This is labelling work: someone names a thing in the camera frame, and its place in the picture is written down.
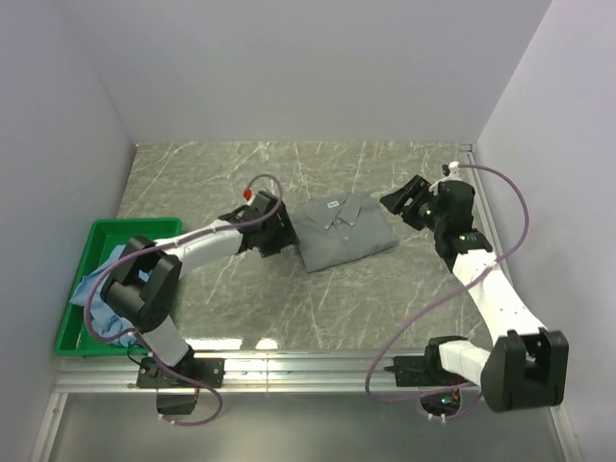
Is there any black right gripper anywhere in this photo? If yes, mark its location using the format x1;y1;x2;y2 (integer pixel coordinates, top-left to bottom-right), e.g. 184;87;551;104
380;175;448;235

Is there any grey long sleeve shirt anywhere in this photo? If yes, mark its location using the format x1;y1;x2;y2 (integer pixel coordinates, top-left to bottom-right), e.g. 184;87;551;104
291;192;398;273

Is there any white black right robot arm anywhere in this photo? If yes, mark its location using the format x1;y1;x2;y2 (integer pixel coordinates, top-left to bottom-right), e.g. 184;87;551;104
380;175;569;412

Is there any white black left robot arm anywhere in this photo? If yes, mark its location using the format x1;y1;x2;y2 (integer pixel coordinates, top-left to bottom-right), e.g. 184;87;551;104
100;190;298;387

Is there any blue long sleeve shirt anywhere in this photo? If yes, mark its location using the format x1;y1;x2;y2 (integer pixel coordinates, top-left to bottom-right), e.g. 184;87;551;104
69;244;130;337

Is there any green plastic bin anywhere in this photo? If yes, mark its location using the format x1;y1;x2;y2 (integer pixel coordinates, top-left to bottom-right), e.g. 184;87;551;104
55;218;182;357

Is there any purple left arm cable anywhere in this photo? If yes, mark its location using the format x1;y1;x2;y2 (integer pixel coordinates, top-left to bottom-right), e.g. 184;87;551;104
83;172;285;426

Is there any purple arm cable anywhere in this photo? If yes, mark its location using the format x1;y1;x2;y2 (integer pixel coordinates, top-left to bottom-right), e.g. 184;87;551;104
364;163;532;403
83;172;285;426

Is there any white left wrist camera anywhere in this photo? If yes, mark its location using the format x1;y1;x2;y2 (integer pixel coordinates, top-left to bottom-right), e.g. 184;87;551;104
243;189;257;204

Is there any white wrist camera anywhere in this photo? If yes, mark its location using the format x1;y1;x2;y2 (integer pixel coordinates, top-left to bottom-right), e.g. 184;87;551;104
429;162;461;194
243;189;257;204

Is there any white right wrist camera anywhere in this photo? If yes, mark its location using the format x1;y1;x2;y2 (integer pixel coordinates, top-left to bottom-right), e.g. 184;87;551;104
429;162;461;194

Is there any aluminium side rail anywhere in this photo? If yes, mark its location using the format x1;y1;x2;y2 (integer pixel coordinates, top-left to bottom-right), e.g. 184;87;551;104
459;143;496;244

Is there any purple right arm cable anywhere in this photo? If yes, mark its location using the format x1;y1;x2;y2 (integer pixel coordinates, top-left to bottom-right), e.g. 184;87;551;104
364;163;532;403

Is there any aluminium mounting rail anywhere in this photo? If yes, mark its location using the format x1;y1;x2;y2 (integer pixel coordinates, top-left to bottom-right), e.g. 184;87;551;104
52;349;487;395

